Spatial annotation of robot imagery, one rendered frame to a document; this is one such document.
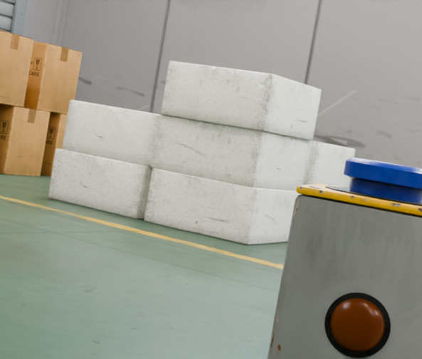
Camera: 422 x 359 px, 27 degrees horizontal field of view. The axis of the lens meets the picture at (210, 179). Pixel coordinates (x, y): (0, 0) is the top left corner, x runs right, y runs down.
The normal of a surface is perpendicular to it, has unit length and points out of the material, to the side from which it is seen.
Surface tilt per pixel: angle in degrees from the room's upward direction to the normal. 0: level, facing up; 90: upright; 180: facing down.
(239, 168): 90
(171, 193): 90
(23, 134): 90
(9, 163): 90
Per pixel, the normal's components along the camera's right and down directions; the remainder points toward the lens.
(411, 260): -0.25, 0.01
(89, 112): -0.47, -0.04
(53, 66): 0.83, 0.17
